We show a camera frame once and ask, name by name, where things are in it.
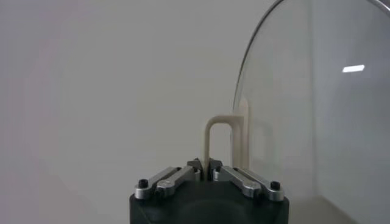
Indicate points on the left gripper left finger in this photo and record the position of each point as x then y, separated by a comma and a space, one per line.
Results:
173, 182

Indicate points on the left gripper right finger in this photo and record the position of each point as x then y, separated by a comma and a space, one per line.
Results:
243, 184

